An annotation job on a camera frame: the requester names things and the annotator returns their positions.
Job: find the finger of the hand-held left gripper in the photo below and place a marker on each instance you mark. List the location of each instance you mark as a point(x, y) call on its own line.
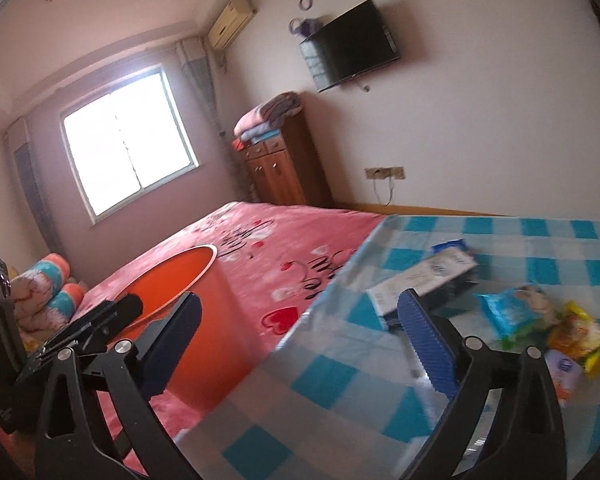
point(100, 322)

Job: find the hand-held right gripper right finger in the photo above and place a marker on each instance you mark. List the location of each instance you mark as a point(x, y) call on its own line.
point(425, 340)

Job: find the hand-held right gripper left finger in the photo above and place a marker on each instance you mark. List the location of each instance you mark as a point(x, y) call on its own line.
point(175, 340)

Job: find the orange plastic bin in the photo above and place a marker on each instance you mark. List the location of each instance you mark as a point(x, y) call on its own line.
point(230, 335)

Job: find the large white packet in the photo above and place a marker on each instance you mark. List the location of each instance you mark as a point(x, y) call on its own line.
point(420, 277)

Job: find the yellow snack packet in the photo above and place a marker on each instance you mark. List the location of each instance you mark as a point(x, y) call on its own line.
point(575, 335)

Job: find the rolled colourful quilt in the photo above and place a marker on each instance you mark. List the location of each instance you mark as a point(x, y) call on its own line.
point(45, 290)

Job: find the teal snack packet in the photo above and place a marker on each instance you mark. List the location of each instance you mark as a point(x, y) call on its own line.
point(505, 310)

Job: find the small blue packet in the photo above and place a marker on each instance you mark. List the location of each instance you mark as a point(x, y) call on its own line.
point(450, 247)

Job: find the pale patterned curtain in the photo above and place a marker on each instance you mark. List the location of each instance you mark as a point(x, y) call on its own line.
point(202, 80)
point(30, 185)

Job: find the bed with pink sheet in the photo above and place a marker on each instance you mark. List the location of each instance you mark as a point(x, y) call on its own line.
point(260, 240)

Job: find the blue checked tablecloth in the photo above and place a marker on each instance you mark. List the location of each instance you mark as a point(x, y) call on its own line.
point(530, 255)

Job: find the blue orange tissue pack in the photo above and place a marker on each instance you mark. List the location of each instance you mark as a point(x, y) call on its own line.
point(562, 372)

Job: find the window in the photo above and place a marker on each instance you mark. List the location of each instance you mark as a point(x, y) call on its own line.
point(130, 145)

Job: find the wooden cabinet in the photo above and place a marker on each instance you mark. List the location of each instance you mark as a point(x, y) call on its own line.
point(285, 170)

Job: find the folded blue cloth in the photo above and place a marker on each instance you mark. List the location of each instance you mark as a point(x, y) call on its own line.
point(257, 134)

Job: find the folded pink blanket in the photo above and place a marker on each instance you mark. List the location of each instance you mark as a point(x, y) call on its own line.
point(267, 110)

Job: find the wall power outlet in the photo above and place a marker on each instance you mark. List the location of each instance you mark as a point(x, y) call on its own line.
point(385, 172)

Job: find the wall-mounted television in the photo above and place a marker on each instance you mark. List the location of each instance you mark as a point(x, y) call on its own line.
point(350, 45)

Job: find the wall air conditioner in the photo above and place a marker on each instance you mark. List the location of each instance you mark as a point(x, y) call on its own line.
point(230, 20)

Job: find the purple wall decal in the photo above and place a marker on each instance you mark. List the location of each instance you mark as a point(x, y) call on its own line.
point(310, 25)

